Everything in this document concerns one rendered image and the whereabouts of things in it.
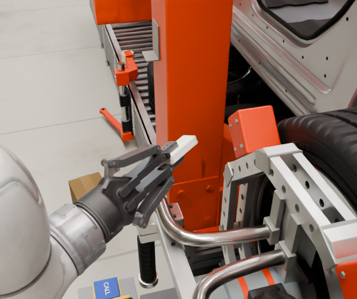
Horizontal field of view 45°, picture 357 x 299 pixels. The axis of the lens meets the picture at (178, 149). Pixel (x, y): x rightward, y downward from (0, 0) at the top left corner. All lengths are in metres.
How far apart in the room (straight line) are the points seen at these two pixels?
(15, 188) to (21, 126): 2.63
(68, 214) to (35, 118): 2.50
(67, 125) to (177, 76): 1.94
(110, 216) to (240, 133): 0.35
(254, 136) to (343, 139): 0.20
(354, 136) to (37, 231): 0.50
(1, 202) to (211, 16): 0.75
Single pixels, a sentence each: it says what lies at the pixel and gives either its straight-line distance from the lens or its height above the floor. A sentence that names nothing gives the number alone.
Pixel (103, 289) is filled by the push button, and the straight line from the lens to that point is 1.36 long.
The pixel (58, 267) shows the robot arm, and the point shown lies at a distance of 0.56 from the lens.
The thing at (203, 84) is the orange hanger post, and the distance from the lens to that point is 1.11.
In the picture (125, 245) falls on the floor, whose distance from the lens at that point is 2.10.
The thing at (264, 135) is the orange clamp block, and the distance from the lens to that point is 0.86.
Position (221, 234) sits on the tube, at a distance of 0.76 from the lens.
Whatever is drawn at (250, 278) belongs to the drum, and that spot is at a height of 0.92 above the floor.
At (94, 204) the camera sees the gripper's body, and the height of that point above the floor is 1.15.
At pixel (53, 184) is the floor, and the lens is 2.49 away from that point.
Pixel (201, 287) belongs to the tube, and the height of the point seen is 1.01.
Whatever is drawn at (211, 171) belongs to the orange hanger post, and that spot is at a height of 0.76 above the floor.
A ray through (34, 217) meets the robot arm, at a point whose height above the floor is 1.27.
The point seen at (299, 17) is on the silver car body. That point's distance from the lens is 2.40.
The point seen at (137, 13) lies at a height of 0.58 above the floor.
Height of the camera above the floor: 1.57
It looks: 36 degrees down
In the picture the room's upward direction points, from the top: straight up
